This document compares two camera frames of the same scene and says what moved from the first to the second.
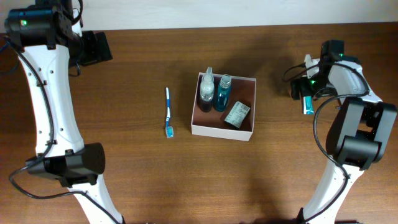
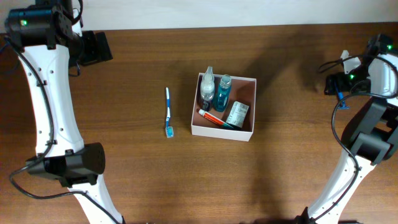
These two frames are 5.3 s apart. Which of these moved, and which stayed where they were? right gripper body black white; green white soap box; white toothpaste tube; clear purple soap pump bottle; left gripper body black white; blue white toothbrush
Moved: white toothpaste tube; right gripper body black white
Stayed: green white soap box; left gripper body black white; clear purple soap pump bottle; blue white toothbrush
